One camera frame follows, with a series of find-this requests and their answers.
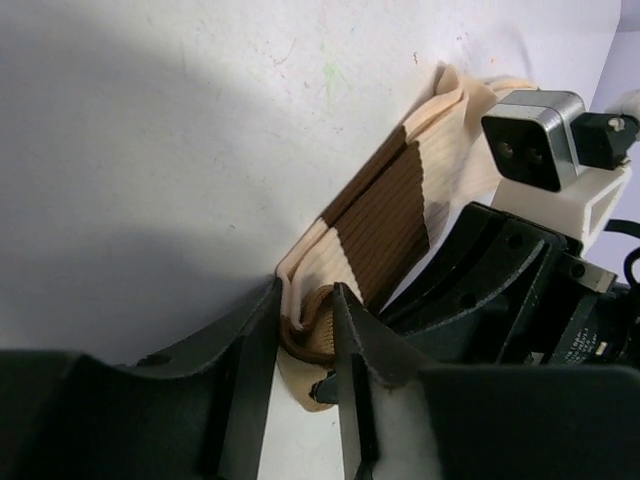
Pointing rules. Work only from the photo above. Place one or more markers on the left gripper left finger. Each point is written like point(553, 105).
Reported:
point(194, 410)

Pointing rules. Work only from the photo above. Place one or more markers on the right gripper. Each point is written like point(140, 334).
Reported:
point(553, 308)

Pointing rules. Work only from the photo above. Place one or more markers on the striped beige brown sock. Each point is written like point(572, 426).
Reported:
point(386, 219)

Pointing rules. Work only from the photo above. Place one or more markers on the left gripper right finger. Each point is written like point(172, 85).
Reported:
point(379, 399)

